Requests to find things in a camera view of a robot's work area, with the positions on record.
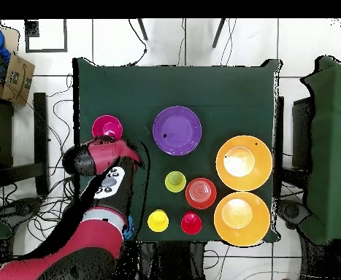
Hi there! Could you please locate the small pink bowl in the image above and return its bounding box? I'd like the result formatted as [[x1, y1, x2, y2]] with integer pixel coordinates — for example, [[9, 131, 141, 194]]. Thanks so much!
[[91, 114, 124, 141]]

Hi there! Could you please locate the purple bowl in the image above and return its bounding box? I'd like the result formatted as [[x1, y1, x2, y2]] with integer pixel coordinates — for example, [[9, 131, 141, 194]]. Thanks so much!
[[152, 105, 202, 156]]

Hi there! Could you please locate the pale yellow translucent cup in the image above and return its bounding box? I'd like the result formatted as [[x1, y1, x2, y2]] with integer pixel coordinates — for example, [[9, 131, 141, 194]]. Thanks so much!
[[164, 171, 188, 193]]

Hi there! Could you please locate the dark green table cloth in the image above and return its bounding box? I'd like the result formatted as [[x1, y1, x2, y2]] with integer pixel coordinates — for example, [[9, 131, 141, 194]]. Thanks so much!
[[73, 58, 282, 243]]

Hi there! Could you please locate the small light blue bowl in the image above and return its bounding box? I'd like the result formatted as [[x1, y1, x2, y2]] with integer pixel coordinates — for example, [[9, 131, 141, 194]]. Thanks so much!
[[122, 214, 135, 241]]

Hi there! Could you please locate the yellow stepped cup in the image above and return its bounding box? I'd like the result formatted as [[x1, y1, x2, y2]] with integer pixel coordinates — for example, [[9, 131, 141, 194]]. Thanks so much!
[[147, 209, 170, 233]]

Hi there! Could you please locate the small red-orange bowl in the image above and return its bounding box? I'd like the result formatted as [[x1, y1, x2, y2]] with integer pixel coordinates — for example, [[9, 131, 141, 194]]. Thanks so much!
[[185, 177, 218, 210]]

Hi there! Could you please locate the cardboard box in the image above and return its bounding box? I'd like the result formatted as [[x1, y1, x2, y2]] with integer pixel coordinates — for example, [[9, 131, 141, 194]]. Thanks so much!
[[0, 53, 36, 106]]

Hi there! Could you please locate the black tripod base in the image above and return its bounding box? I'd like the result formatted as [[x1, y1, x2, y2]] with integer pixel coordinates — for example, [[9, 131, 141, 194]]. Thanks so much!
[[0, 196, 44, 228], [276, 198, 311, 230]]

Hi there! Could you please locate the black tripod leg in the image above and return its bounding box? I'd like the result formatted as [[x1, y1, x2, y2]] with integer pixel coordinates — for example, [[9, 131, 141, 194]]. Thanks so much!
[[137, 18, 149, 42], [211, 18, 226, 49]]

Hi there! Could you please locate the red cup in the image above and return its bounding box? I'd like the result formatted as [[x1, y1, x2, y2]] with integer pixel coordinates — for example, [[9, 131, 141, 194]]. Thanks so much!
[[180, 211, 203, 236]]

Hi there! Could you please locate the large orange bowl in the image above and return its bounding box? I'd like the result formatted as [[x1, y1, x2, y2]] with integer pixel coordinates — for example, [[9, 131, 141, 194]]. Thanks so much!
[[215, 134, 274, 193], [212, 191, 272, 248]]

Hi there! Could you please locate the tangle of floor cables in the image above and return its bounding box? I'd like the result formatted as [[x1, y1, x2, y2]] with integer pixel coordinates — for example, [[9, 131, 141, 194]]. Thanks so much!
[[0, 74, 82, 263]]

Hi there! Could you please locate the black metal frame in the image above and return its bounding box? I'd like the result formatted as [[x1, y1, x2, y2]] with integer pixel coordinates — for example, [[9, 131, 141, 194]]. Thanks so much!
[[275, 96, 315, 202], [0, 92, 50, 196]]

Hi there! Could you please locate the black cable with plug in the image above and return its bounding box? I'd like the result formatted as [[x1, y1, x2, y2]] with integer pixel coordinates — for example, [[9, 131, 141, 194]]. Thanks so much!
[[127, 18, 148, 67]]

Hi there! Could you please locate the black square floor frame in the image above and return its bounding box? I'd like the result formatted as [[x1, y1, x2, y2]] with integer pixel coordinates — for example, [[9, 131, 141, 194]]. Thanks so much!
[[24, 19, 69, 54]]

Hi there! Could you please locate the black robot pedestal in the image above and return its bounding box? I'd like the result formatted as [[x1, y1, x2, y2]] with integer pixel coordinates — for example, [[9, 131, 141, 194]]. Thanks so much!
[[137, 241, 206, 280]]

